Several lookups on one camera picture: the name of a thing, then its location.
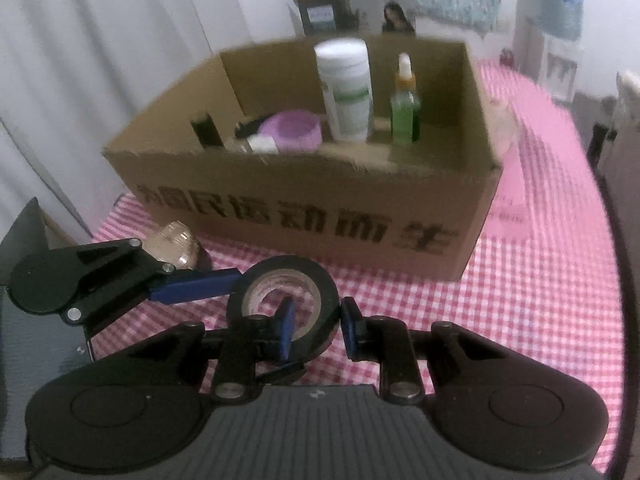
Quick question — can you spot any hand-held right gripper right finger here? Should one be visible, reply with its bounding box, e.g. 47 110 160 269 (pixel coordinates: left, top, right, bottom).
340 296 502 404

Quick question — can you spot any gold lid cosmetic jar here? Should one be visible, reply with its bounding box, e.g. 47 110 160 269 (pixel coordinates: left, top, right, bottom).
145 221 211 271

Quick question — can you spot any clear water jug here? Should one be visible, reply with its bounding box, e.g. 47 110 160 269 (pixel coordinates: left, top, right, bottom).
537 0 587 41

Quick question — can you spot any dark grey product box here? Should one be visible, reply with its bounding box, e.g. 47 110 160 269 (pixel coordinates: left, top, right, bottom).
297 0 361 37

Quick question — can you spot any white water dispenser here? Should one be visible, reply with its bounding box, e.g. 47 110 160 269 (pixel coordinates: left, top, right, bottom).
515 0 588 106

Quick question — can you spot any grey sofa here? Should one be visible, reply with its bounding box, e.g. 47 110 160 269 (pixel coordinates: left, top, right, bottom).
570 90 640 241

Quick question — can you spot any white curtain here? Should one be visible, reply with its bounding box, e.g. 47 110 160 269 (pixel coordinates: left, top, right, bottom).
0 0 296 261

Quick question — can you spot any pink gingham tablecloth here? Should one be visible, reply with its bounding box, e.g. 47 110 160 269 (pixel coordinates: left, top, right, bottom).
92 57 623 411

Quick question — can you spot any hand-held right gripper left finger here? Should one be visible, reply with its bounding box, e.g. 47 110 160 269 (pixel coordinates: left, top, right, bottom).
124 296 297 403

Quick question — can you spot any black oval object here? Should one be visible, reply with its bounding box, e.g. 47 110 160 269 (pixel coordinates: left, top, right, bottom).
234 116 271 141

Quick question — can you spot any white plush blanket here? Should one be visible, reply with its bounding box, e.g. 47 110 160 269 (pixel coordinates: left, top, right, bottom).
617 71 640 128

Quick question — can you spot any white charger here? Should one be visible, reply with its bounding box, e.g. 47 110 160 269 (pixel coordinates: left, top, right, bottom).
225 134 280 156

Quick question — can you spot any black tape roll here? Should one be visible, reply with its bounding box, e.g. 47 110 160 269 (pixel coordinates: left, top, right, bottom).
226 256 342 363

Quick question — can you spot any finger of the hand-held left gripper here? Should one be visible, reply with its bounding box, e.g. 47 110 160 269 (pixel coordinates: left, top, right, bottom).
64 237 243 327

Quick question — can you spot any printed box with portrait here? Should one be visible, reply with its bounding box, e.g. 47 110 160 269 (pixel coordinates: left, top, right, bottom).
360 0 418 36

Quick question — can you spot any pink plastic packet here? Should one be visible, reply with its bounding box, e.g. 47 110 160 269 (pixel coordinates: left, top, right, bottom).
487 95 531 242

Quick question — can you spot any green glass dropper bottle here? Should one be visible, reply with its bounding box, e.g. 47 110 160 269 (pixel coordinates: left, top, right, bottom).
390 52 421 146

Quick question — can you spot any brown cardboard box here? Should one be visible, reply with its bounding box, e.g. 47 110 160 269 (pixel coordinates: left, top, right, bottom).
102 39 503 282

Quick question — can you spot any white bottle green label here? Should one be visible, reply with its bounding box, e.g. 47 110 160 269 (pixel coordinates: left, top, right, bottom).
314 38 373 143

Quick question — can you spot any purple plastic lid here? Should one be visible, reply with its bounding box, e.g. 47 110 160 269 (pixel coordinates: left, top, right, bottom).
257 110 322 155

